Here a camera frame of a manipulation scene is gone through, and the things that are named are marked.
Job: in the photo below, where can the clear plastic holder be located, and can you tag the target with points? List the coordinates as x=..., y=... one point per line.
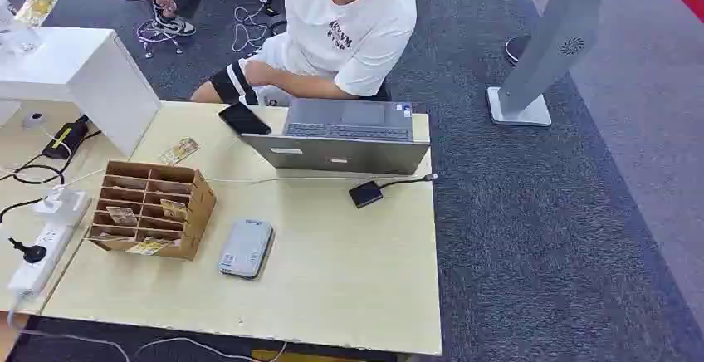
x=19, y=38

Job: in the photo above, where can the chair base with castors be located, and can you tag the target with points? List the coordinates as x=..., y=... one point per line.
x=156, y=36

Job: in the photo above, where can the white cabinet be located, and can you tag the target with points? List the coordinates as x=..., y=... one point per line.
x=82, y=73

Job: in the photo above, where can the black and white sneaker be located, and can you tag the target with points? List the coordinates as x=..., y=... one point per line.
x=173, y=23

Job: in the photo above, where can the round grey puck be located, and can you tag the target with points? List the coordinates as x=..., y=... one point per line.
x=34, y=119

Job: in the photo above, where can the black power adapter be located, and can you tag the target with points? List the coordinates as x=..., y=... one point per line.
x=65, y=139

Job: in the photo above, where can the black smartphone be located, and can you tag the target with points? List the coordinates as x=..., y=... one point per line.
x=244, y=119

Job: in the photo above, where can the white charger plug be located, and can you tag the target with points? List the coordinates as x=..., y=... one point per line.
x=63, y=203

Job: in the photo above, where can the wooden card box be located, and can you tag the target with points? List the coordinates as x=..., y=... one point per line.
x=192, y=211

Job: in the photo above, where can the black plug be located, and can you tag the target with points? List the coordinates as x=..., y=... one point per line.
x=32, y=253

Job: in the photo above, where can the white power strip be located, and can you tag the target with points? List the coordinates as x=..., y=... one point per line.
x=41, y=263

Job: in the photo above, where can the grey laptop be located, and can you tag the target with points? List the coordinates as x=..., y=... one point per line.
x=335, y=153

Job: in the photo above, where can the flat grey device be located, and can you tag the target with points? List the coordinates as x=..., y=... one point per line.
x=246, y=248

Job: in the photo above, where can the small black hub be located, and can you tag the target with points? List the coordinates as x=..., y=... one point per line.
x=365, y=194

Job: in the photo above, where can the black round base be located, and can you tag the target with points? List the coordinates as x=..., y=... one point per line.
x=514, y=48

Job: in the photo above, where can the grey pillar stand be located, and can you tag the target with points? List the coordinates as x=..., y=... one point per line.
x=550, y=40

